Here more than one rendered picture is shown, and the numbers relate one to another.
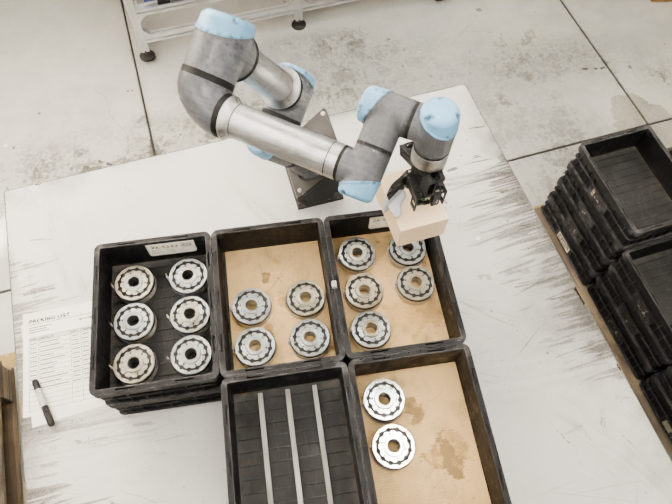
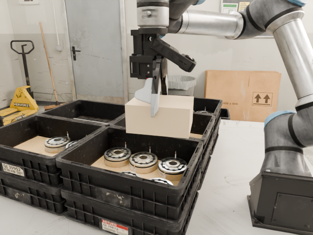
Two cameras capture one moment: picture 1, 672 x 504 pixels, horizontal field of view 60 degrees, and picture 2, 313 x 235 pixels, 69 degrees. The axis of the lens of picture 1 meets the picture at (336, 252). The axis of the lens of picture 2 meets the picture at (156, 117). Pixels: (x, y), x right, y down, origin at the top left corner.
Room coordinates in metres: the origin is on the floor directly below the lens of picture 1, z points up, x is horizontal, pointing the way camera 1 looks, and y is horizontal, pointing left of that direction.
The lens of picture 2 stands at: (1.06, -0.67, 1.28)
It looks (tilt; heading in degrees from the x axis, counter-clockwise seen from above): 20 degrees down; 123
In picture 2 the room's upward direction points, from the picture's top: straight up
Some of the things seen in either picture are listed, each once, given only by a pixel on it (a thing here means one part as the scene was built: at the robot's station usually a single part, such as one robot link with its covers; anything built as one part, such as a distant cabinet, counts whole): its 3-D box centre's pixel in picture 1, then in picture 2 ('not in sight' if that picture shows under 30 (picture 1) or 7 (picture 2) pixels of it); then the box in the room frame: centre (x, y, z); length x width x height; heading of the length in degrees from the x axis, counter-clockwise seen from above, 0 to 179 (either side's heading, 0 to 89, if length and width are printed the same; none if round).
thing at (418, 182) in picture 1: (425, 178); (150, 54); (0.72, -0.18, 1.24); 0.09 x 0.08 x 0.12; 20
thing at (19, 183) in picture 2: not in sight; (49, 169); (0.24, -0.22, 0.76); 0.40 x 0.30 x 0.12; 11
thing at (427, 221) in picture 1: (410, 205); (161, 114); (0.75, -0.17, 1.08); 0.16 x 0.12 x 0.07; 20
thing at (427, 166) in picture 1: (431, 153); (152, 18); (0.73, -0.18, 1.32); 0.08 x 0.08 x 0.05
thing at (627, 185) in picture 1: (614, 210); not in sight; (1.23, -1.07, 0.37); 0.40 x 0.30 x 0.45; 20
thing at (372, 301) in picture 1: (364, 290); (143, 158); (0.62, -0.08, 0.86); 0.10 x 0.10 x 0.01
